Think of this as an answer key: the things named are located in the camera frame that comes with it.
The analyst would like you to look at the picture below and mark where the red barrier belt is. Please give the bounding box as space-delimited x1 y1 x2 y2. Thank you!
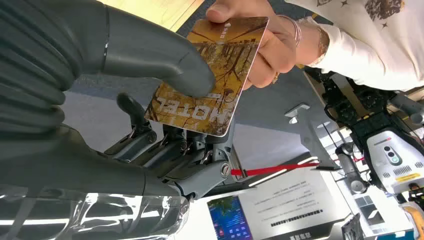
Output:
230 161 321 177

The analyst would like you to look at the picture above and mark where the silver bangle bracelet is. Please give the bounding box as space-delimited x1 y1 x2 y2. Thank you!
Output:
278 14 303 48

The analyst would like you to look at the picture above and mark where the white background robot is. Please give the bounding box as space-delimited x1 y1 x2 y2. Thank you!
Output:
334 91 424 203

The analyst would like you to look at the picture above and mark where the white info display board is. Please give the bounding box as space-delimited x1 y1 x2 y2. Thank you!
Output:
206 167 354 240

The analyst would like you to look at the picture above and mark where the grey kiosk stand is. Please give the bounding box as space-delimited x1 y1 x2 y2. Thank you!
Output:
284 103 343 172

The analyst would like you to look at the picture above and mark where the person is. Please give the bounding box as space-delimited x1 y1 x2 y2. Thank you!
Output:
205 0 424 92

